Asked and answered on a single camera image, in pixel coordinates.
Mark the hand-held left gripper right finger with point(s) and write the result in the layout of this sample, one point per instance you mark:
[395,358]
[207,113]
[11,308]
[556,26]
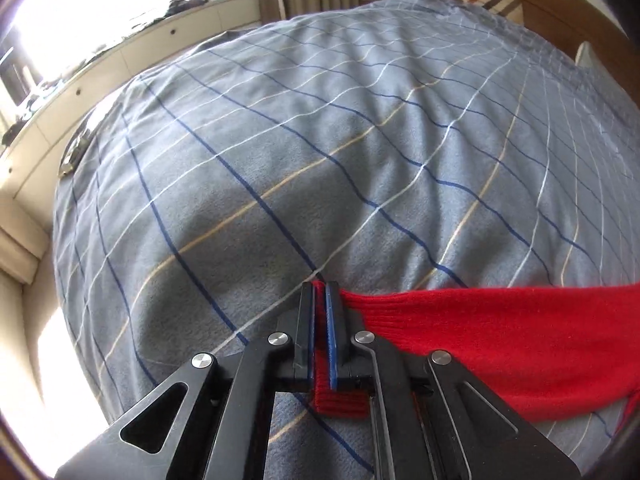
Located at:
[332,335]

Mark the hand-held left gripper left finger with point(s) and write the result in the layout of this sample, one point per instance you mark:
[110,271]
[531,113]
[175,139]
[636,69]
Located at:
[303,327]

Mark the red knit sock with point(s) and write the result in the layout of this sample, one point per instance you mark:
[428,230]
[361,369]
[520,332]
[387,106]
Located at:
[500,335]

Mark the blue checked bed cover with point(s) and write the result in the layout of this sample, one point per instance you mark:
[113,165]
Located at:
[300,135]

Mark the dark metal object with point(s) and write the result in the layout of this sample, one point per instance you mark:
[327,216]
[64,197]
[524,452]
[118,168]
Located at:
[75,152]

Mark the white window bench cabinet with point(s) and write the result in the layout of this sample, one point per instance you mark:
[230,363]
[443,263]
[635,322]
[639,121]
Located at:
[150,45]

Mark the window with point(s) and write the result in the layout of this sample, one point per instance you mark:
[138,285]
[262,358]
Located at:
[75,10]

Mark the wooden headboard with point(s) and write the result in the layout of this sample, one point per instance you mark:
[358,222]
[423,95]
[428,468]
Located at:
[565,10]

